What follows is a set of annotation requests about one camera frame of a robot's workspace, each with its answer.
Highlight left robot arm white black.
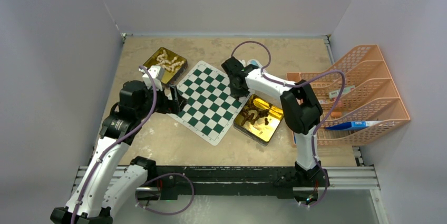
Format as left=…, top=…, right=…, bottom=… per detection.
left=50, top=80, right=187, bottom=223

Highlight white label card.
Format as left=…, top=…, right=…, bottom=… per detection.
left=328, top=85, right=355, bottom=99

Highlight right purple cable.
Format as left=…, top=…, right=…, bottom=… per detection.
left=230, top=41, right=346, bottom=209

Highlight blue box in organizer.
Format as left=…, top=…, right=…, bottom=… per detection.
left=325, top=121, right=382, bottom=131

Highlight gold tin white pieces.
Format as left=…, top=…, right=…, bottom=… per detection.
left=143, top=47, right=188, bottom=87

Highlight green white chess mat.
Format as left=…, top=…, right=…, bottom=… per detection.
left=169, top=61, right=253, bottom=146

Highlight brown chess pieces pile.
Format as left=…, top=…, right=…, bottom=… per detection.
left=237, top=96, right=273, bottom=126

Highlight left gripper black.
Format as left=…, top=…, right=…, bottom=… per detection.
left=136, top=81, right=187, bottom=120

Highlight blue white packaged item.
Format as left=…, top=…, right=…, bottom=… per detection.
left=247, top=59, right=263, bottom=69

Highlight white chess pieces pile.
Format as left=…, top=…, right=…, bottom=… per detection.
left=156, top=49, right=186, bottom=73

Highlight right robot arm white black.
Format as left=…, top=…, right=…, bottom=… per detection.
left=221, top=57, right=323, bottom=186

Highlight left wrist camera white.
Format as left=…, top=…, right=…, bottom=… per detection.
left=139, top=65, right=165, bottom=91

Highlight peach plastic file organizer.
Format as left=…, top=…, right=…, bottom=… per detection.
left=285, top=44, right=411, bottom=148

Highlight black metal base frame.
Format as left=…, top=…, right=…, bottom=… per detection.
left=144, top=165, right=330, bottom=204

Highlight gold tin brown pieces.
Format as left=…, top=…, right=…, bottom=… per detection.
left=233, top=94, right=284, bottom=146

